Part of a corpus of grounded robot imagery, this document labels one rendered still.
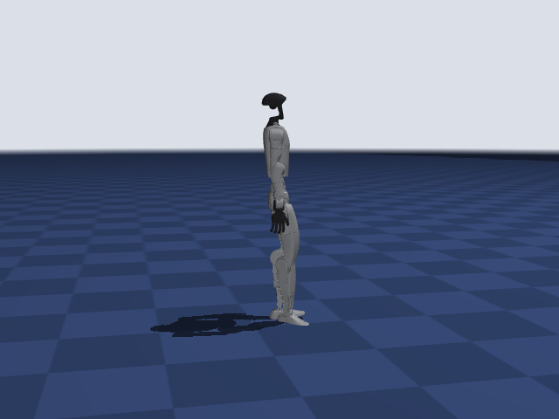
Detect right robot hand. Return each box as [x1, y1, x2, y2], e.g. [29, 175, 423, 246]
[270, 200, 289, 234]

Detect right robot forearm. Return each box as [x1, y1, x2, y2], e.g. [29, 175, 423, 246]
[271, 164, 285, 209]

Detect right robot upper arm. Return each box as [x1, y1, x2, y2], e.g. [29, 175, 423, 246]
[269, 128, 286, 175]

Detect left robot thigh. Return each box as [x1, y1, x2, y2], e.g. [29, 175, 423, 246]
[270, 210, 284, 265]

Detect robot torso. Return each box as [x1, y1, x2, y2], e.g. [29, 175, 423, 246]
[263, 122, 290, 211]

